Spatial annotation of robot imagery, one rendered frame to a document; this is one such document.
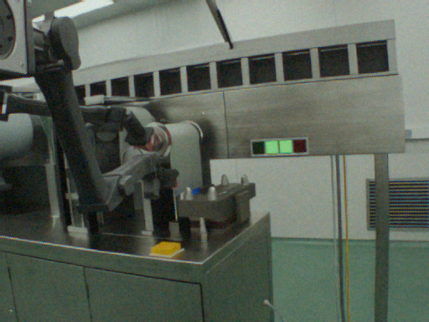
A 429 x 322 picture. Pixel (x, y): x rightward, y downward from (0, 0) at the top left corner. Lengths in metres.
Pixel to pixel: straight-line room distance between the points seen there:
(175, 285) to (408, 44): 3.25
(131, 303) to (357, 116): 1.09
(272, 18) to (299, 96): 2.63
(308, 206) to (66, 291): 2.95
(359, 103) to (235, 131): 0.54
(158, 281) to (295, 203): 2.96
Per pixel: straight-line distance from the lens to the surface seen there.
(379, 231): 1.81
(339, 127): 1.59
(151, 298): 1.35
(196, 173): 1.65
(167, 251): 1.24
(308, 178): 4.04
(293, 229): 4.19
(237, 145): 1.70
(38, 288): 1.77
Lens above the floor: 1.29
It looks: 5 degrees down
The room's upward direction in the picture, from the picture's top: 4 degrees counter-clockwise
